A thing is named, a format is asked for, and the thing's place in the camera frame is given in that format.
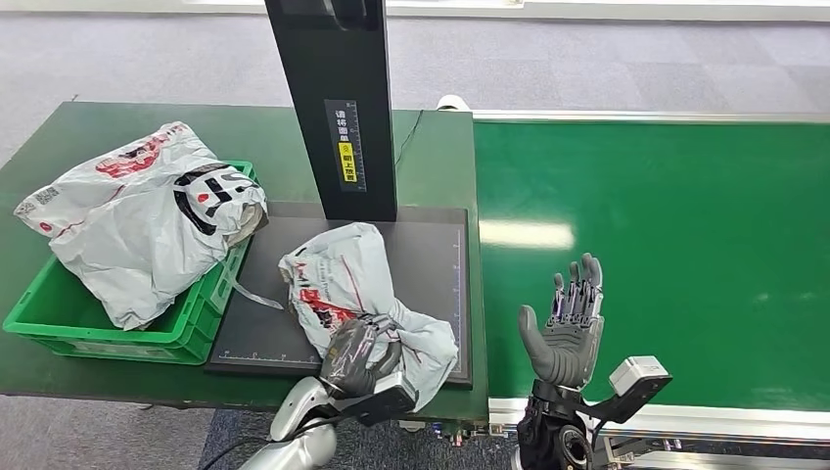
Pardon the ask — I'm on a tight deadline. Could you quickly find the black inbound scanning machine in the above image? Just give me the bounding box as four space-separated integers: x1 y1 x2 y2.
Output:
204 0 473 391

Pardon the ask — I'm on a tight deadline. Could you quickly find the thin black cable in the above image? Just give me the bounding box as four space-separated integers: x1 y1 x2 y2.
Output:
393 109 425 166

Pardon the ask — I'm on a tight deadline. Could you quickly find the green conveyor belt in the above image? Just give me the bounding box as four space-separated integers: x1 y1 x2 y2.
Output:
473 119 830 413

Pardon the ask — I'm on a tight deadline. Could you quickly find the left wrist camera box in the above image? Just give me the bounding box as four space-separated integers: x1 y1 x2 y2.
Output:
337 371 418 428

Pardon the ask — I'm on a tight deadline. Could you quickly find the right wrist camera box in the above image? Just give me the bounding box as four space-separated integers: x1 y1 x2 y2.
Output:
570 354 673 424

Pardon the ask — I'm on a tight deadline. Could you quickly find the white black-print package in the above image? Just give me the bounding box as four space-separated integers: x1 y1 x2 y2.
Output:
171 163 269 248

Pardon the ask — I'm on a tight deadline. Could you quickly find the grey red-print package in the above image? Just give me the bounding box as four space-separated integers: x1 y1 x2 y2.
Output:
278 222 460 413

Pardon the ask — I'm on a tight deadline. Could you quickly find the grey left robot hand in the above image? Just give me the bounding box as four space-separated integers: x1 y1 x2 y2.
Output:
319 314 403 399

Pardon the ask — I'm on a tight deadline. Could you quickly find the clear plastic strip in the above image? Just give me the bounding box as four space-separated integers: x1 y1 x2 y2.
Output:
223 258 287 311

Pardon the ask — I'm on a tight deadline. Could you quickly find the green plastic crate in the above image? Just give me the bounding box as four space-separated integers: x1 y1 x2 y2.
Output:
3 160 257 366

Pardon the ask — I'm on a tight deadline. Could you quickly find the black yellow ruler label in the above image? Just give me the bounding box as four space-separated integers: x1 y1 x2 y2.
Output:
325 99 368 194

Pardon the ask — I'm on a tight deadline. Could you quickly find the silver conveyor frame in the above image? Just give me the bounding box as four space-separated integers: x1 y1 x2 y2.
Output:
436 93 830 455

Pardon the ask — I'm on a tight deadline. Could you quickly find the large white red-print package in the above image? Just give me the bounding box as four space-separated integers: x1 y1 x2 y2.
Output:
14 121 268 332

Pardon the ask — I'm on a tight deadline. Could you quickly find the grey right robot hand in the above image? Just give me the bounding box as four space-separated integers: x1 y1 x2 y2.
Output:
517 253 606 392

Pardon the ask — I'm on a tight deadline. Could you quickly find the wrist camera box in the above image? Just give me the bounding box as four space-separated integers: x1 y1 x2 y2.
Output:
570 354 673 424
337 371 418 428

